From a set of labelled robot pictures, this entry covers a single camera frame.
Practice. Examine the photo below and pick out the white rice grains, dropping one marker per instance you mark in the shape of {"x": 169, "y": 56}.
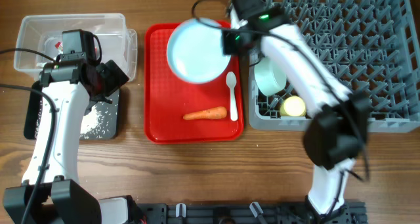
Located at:
{"x": 95, "y": 119}

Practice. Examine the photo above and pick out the black rectangular tray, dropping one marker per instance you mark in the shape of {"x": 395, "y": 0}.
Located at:
{"x": 101, "y": 119}

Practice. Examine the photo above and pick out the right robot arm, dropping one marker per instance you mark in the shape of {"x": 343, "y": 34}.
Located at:
{"x": 338, "y": 131}

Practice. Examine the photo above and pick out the light blue plate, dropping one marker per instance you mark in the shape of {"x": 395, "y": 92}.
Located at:
{"x": 194, "y": 51}

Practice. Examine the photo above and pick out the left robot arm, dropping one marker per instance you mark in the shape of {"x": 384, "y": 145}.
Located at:
{"x": 50, "y": 191}

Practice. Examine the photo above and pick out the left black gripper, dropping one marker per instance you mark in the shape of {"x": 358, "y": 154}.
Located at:
{"x": 107, "y": 97}

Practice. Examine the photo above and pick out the green bowl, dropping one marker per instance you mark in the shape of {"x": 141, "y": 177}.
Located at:
{"x": 269, "y": 78}

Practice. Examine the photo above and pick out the red snack wrapper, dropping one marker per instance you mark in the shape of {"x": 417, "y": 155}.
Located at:
{"x": 59, "y": 47}

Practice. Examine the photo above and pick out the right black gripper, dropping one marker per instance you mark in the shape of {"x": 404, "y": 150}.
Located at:
{"x": 228, "y": 43}

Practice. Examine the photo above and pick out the yellow plastic cup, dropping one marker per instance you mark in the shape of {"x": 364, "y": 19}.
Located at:
{"x": 293, "y": 106}

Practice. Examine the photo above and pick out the grey dishwasher rack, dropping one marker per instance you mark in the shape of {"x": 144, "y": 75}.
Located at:
{"x": 370, "y": 46}

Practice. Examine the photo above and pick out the orange carrot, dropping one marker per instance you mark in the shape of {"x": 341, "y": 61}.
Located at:
{"x": 208, "y": 114}

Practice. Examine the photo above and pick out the white plastic spoon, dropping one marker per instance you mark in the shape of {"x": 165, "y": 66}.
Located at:
{"x": 231, "y": 82}

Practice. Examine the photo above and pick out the red serving tray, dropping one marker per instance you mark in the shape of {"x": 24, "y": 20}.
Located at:
{"x": 167, "y": 98}

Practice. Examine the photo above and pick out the clear plastic waste bin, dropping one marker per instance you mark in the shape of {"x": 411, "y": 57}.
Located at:
{"x": 117, "y": 42}

